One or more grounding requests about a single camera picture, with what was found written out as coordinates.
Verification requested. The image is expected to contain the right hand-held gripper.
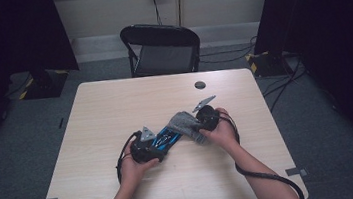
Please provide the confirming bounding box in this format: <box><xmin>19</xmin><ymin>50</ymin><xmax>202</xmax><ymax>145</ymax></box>
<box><xmin>190</xmin><ymin>95</ymin><xmax>224</xmax><ymax>134</ymax></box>

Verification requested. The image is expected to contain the blue and black toy car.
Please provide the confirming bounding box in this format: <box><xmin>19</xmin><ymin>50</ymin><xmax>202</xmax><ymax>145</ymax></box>
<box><xmin>148</xmin><ymin>123</ymin><xmax>185</xmax><ymax>157</ymax></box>

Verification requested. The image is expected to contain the black floor cable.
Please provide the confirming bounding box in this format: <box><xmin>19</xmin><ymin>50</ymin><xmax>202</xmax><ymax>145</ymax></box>
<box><xmin>258</xmin><ymin>53</ymin><xmax>313</xmax><ymax>115</ymax></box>
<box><xmin>197</xmin><ymin>35</ymin><xmax>260</xmax><ymax>67</ymax></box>

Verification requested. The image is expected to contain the grey cloth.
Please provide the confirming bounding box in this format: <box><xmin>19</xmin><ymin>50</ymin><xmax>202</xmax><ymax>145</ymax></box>
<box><xmin>165</xmin><ymin>108</ymin><xmax>209</xmax><ymax>149</ymax></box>

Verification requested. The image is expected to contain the person's left hand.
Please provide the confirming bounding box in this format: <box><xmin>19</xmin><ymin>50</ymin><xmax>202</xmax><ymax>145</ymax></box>
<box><xmin>116</xmin><ymin>146</ymin><xmax>163</xmax><ymax>189</ymax></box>

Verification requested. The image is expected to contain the black wall socket cable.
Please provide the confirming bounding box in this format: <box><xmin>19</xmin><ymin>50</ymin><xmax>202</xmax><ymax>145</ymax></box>
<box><xmin>151</xmin><ymin>0</ymin><xmax>163</xmax><ymax>26</ymax></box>

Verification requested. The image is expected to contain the left hand-held gripper black cable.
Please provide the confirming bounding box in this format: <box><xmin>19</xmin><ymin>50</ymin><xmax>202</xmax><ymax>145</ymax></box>
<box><xmin>79</xmin><ymin>130</ymin><xmax>150</xmax><ymax>199</ymax></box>

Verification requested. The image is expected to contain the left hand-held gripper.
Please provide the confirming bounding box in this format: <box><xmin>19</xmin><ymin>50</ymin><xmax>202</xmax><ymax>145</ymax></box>
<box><xmin>128</xmin><ymin>124</ymin><xmax>167</xmax><ymax>166</ymax></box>

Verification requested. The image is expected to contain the black folding chair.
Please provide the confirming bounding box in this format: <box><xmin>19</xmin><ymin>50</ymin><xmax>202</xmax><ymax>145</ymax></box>
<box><xmin>118</xmin><ymin>17</ymin><xmax>204</xmax><ymax>80</ymax></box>

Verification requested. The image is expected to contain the dark curtain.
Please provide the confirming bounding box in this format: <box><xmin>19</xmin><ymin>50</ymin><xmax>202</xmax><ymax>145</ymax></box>
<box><xmin>248</xmin><ymin>0</ymin><xmax>353</xmax><ymax>184</ymax></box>
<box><xmin>0</xmin><ymin>0</ymin><xmax>90</xmax><ymax>168</ymax></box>

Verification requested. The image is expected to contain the hand-held gripper black cable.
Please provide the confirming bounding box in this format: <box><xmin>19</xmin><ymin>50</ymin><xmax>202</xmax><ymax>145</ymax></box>
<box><xmin>219</xmin><ymin>102</ymin><xmax>307</xmax><ymax>199</ymax></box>
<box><xmin>79</xmin><ymin>130</ymin><xmax>150</xmax><ymax>199</ymax></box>

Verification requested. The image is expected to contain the black stand base striped tape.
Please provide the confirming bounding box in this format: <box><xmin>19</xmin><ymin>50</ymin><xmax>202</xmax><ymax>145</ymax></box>
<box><xmin>14</xmin><ymin>66</ymin><xmax>72</xmax><ymax>102</ymax></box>
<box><xmin>244</xmin><ymin>48</ymin><xmax>291</xmax><ymax>80</ymax></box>

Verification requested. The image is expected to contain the right hand-held gripper black cable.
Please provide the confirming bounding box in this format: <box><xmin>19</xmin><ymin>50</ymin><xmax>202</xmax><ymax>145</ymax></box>
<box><xmin>219</xmin><ymin>102</ymin><xmax>307</xmax><ymax>199</ymax></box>

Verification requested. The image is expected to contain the person's right hand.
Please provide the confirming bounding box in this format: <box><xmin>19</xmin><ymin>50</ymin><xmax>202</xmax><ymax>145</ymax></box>
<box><xmin>197</xmin><ymin>106</ymin><xmax>241</xmax><ymax>155</ymax></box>

